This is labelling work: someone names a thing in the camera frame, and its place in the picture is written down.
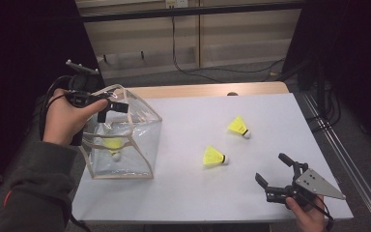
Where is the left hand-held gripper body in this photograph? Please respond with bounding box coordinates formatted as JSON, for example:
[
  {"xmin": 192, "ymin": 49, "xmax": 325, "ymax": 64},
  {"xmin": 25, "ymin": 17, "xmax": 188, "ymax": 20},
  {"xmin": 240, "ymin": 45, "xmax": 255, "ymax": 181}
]
[{"xmin": 65, "ymin": 59, "xmax": 112, "ymax": 109}]

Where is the person's left hand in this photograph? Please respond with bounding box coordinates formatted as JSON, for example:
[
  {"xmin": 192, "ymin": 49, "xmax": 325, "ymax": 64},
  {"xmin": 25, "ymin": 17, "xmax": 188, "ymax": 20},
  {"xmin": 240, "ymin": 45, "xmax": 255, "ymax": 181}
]
[{"xmin": 42, "ymin": 88, "xmax": 110, "ymax": 147}]

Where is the light wooden cabinet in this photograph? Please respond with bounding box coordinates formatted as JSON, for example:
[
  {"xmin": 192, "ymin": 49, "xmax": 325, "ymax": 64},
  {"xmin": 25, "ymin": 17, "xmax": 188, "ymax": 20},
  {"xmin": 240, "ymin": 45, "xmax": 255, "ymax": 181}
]
[{"xmin": 75, "ymin": 0, "xmax": 303, "ymax": 80}]

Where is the white table cover sheet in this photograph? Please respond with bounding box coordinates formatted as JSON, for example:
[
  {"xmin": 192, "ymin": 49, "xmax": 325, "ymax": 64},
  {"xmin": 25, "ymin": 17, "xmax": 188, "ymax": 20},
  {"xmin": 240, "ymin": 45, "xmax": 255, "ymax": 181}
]
[{"xmin": 71, "ymin": 92, "xmax": 355, "ymax": 224}]

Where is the person's right hand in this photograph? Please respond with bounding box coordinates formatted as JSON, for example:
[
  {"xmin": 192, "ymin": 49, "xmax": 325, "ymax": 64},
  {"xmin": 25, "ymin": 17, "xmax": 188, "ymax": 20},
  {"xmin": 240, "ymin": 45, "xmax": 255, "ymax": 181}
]
[{"xmin": 285, "ymin": 194, "xmax": 328, "ymax": 232}]

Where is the clear plastic bag beige trim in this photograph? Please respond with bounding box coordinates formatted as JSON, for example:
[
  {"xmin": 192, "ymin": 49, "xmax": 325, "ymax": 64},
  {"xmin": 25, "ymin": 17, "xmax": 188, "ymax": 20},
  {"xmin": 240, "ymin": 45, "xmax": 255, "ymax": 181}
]
[{"xmin": 76, "ymin": 83, "xmax": 163, "ymax": 180}]

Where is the hand-held gripper black cable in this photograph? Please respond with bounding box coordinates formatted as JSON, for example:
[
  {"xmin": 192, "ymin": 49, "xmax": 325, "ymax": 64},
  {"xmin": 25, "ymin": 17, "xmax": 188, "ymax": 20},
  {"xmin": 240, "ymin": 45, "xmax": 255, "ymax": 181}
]
[
  {"xmin": 302, "ymin": 192, "xmax": 336, "ymax": 231},
  {"xmin": 38, "ymin": 74, "xmax": 93, "ymax": 232}
]

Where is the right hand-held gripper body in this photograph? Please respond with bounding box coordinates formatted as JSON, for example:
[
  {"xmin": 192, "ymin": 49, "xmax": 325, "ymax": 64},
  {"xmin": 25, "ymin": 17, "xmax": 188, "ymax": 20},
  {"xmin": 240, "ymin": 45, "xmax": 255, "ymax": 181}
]
[{"xmin": 265, "ymin": 162, "xmax": 347, "ymax": 209}]

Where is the black horizontal metal bar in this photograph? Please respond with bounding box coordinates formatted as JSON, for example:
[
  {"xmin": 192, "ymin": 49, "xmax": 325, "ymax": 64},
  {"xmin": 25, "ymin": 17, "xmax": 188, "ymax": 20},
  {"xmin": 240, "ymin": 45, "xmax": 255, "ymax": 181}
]
[{"xmin": 80, "ymin": 1, "xmax": 307, "ymax": 23}]

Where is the black metal stand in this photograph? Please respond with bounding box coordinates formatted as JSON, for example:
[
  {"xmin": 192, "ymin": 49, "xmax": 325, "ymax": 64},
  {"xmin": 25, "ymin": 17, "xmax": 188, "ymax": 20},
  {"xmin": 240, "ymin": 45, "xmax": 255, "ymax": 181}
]
[{"xmin": 276, "ymin": 57, "xmax": 328, "ymax": 117}]

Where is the aluminium floor rail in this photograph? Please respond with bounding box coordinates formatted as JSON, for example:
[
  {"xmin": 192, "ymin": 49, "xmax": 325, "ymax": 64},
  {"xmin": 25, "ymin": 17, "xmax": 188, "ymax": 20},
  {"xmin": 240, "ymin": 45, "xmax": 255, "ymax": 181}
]
[{"xmin": 302, "ymin": 91, "xmax": 371, "ymax": 232}]

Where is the right hand-held gripper black cable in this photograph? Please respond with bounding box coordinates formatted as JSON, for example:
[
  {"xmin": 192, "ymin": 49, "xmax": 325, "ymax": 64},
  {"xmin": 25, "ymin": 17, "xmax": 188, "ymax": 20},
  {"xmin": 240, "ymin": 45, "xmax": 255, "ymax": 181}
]
[{"xmin": 302, "ymin": 192, "xmax": 336, "ymax": 231}]

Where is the black curtain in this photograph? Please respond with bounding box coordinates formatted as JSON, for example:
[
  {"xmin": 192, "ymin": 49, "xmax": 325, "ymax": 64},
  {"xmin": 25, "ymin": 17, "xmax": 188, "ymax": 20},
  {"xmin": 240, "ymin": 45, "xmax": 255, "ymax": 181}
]
[
  {"xmin": 0, "ymin": 0, "xmax": 105, "ymax": 194},
  {"xmin": 283, "ymin": 0, "xmax": 371, "ymax": 156}
]

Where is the long black floor cable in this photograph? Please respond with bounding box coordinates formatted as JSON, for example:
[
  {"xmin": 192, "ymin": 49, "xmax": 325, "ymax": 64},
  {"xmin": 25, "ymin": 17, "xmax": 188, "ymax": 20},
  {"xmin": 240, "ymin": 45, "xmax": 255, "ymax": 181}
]
[{"xmin": 171, "ymin": 15, "xmax": 287, "ymax": 84}]

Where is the yellow shuttlecock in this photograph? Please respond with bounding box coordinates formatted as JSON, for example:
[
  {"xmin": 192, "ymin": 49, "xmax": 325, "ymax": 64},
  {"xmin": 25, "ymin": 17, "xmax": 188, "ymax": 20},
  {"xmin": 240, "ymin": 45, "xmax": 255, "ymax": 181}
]
[
  {"xmin": 101, "ymin": 137, "xmax": 124, "ymax": 162},
  {"xmin": 227, "ymin": 115, "xmax": 252, "ymax": 140},
  {"xmin": 202, "ymin": 145, "xmax": 230, "ymax": 167}
]

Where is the left hand-held gripper black cable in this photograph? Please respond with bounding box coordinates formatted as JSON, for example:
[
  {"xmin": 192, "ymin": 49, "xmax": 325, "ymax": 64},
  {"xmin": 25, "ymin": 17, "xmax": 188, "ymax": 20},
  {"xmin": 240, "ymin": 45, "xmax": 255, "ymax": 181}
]
[{"xmin": 38, "ymin": 74, "xmax": 93, "ymax": 232}]

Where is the white wall socket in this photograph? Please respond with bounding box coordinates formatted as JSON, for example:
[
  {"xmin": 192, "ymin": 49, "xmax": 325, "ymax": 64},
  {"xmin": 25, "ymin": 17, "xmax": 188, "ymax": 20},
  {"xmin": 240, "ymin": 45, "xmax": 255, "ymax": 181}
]
[{"xmin": 165, "ymin": 0, "xmax": 189, "ymax": 9}]

